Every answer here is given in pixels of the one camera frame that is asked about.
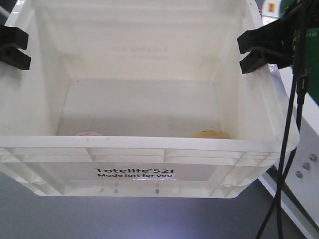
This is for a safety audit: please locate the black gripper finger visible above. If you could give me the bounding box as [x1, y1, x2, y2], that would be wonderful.
[237, 9, 301, 54]
[0, 25, 28, 50]
[240, 50, 294, 74]
[0, 47, 31, 70]

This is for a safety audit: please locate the yellow toy potato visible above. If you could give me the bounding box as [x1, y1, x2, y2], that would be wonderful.
[193, 130, 231, 139]

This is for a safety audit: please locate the pinkish beige toy vegetable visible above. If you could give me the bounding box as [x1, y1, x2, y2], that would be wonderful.
[76, 131, 102, 136]

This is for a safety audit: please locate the white plastic Totelife crate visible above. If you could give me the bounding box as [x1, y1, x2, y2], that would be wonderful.
[0, 0, 288, 199]

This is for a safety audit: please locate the green circuit board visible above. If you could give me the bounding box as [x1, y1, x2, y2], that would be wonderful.
[292, 0, 319, 94]

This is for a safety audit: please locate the black cable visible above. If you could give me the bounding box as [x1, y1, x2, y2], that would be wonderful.
[276, 0, 316, 239]
[255, 0, 306, 239]

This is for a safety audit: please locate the white table frame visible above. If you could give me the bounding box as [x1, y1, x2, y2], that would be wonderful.
[258, 63, 319, 239]

